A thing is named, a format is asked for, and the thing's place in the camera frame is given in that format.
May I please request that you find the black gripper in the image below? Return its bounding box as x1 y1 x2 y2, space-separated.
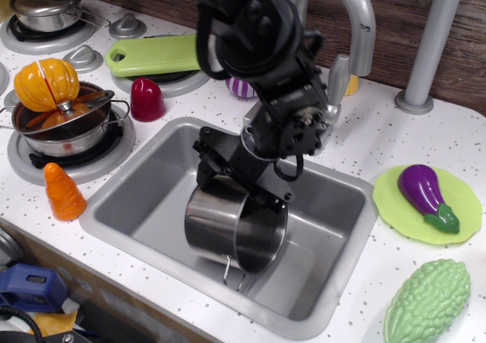
193 127 293 213

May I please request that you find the stainless steel pot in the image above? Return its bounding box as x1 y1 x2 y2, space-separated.
185 176 288 291

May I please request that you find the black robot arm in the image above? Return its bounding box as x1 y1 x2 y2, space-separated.
194 0 329 212

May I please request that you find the grey toy sink basin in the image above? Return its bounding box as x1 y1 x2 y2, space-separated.
80 118 377 339

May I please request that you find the lidded steel pot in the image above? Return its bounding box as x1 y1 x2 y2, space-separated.
9 0 111 33

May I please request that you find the purple white striped toy onion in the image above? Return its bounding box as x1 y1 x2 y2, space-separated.
225 77 257 99

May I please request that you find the dark red toy pepper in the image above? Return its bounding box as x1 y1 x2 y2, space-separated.
131 77 166 122

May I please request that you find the grey stove burner front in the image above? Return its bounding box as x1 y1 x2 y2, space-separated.
7 116 136 186

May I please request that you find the silver toy faucet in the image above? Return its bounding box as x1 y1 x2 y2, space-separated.
241 0 376 161

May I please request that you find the yellow toy corn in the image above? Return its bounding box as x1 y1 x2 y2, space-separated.
344 75 359 96

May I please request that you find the green cutting board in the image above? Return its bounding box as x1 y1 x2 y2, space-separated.
105 34 200 77

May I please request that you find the orange toy carrot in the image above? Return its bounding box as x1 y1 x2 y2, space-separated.
43 162 87 221

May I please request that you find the purple toy eggplant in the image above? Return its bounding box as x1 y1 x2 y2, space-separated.
397 165 460 234

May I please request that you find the grey stove knob back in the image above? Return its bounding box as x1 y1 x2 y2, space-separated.
109 13 147 39

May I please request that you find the grey stove knob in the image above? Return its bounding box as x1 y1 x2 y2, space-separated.
63 45 103 74
109 13 147 39

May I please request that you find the grey stove knob front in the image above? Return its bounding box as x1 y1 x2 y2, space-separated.
63 45 103 74

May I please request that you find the orange toy pumpkin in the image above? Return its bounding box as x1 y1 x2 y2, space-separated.
14 58 80 112

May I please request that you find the grey stove burner back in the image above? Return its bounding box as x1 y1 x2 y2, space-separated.
1 15 96 55

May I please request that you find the yellow cloth scrap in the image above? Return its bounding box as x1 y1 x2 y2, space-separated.
30 311 77 337

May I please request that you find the blue clamp tool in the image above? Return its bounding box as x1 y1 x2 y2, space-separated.
1 263 68 313

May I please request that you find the green toy bitter melon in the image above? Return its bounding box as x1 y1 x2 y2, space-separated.
383 259 471 342

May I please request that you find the light green plate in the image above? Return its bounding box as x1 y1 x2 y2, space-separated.
373 165 482 245

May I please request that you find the grey vertical pole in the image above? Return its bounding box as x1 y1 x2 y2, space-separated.
395 0 461 115

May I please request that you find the steel pan with handles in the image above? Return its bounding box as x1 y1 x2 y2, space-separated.
2 82 130 157

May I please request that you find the black cable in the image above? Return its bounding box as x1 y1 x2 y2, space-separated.
0 304 49 343

